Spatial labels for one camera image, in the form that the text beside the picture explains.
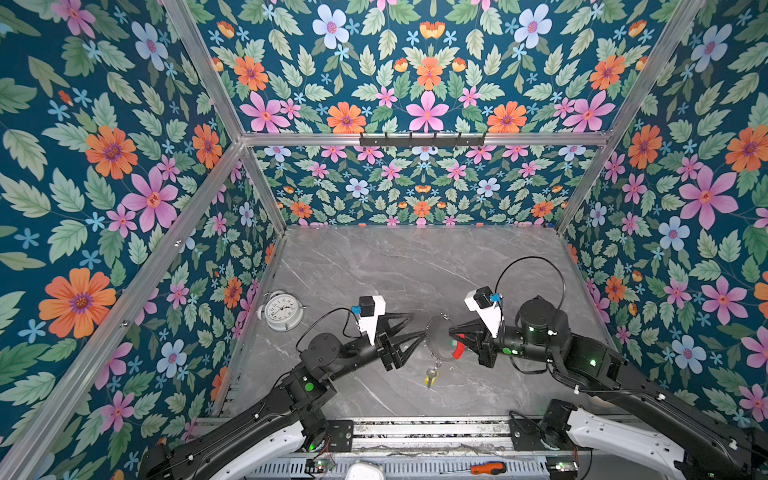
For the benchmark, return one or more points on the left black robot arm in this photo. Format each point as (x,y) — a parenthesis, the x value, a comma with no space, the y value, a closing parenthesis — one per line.
(289,417)

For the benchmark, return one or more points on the black hook rail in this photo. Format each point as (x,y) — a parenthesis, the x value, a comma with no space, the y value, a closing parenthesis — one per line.
(408,140)

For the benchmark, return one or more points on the white round alarm clock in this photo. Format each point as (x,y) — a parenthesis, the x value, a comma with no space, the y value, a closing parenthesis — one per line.
(281,312)

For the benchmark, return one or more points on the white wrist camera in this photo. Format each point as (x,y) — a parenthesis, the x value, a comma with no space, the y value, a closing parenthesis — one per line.
(367,312)
(487,305)

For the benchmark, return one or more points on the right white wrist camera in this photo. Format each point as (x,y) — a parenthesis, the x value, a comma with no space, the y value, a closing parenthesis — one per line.
(487,305)

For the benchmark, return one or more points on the orange handled screwdriver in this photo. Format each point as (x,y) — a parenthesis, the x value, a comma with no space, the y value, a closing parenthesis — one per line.
(489,468)

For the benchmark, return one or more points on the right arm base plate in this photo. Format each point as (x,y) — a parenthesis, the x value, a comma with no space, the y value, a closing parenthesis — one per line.
(526,435)

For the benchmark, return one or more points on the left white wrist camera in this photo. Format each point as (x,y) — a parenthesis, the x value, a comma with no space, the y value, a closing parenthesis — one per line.
(367,312)

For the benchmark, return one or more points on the small circuit board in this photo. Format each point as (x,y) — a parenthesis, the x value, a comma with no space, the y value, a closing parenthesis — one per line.
(315,467)

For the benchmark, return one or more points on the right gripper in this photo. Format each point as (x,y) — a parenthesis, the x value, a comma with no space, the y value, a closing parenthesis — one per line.
(483,341)

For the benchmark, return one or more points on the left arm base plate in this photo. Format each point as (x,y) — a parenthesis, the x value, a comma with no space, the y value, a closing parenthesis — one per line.
(335,436)

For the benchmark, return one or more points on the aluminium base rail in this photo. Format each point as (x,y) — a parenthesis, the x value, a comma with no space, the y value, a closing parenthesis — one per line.
(462,435)

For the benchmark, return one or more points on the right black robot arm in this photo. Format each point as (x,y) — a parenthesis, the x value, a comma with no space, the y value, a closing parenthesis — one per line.
(678,441)

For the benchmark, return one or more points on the yellow capped key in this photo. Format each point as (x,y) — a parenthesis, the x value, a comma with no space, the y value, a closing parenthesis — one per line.
(431,376)

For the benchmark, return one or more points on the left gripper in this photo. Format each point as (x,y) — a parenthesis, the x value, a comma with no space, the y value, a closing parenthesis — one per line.
(391,354)

